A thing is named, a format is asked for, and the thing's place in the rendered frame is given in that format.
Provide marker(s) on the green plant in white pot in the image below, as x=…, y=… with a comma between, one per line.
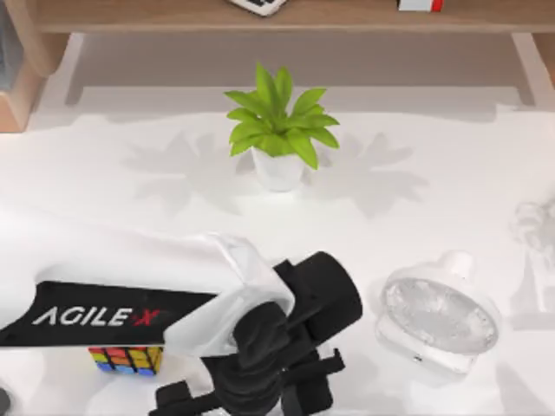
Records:
x=277, y=130

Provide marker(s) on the white keyboard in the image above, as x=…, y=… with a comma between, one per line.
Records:
x=256, y=4

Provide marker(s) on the multicoloured puzzle cube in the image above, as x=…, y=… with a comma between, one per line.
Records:
x=126, y=360

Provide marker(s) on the wooden side cabinet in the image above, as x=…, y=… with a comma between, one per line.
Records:
x=17, y=108

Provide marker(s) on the wooden shelf unit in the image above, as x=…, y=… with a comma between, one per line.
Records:
x=303, y=19

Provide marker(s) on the small white desk fan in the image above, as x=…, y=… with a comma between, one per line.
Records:
x=438, y=310

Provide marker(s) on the red and white box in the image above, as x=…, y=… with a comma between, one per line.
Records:
x=418, y=4

